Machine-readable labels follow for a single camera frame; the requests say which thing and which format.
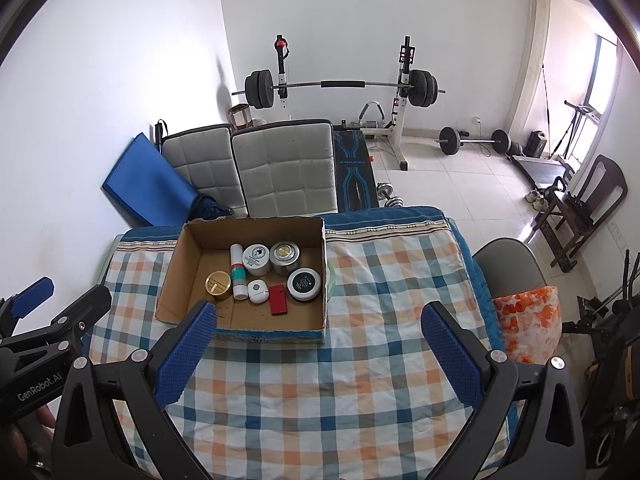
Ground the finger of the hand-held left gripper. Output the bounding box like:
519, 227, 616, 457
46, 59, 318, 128
0, 276, 55, 333
20, 285, 112, 353

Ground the window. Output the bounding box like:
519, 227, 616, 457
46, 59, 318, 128
582, 35, 618, 111

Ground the grey ab exerciser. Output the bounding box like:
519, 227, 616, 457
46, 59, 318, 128
357, 101, 386, 133

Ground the checkered blanket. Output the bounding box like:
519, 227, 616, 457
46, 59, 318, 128
90, 207, 511, 480

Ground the chrome dumbbell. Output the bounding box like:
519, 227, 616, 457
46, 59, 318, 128
375, 182, 405, 208

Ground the white earbud case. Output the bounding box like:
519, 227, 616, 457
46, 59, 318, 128
247, 279, 271, 305

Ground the dark blue cloth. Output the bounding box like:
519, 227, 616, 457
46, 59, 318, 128
192, 192, 235, 221

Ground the black exercise bike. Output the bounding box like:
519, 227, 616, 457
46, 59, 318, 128
562, 250, 640, 480

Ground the white barbell rack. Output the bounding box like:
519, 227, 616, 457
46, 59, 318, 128
274, 35, 416, 171

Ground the grey round jar black label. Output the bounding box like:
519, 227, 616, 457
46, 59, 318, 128
287, 267, 321, 302

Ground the orange patterned pillow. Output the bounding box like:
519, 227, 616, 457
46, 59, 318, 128
492, 285, 563, 366

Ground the white tube red green label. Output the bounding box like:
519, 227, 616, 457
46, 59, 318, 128
230, 243, 249, 301

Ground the gold round tin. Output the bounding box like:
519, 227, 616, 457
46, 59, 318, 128
206, 271, 232, 302

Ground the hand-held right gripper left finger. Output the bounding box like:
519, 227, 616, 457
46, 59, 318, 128
50, 300, 218, 480

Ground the grey chair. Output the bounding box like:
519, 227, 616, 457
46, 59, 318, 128
472, 237, 548, 301

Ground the dark wooden chair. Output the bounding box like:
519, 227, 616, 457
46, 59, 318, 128
532, 155, 628, 273

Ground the treadmill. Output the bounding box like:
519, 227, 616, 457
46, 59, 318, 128
510, 100, 601, 181

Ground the cardboard box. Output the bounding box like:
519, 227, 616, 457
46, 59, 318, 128
155, 216, 327, 346

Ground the person's left hand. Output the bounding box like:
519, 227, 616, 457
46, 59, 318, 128
0, 405, 57, 466

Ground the short barbell with black plates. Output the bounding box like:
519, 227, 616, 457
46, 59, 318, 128
435, 127, 511, 156

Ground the small brown box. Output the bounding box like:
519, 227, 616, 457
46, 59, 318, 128
229, 104, 253, 131

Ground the white round jar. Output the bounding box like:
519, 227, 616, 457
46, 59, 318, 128
242, 242, 269, 276

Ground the small red case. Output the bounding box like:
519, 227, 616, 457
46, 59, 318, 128
270, 284, 290, 316

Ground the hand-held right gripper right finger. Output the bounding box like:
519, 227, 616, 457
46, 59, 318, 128
421, 301, 586, 480

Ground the black blue weight bench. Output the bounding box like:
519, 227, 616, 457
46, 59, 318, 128
332, 129, 379, 213

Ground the silver tin gold lid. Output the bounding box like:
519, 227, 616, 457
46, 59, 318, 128
270, 241, 300, 276

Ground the blue exercise mat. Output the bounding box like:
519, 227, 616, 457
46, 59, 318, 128
102, 132, 201, 228

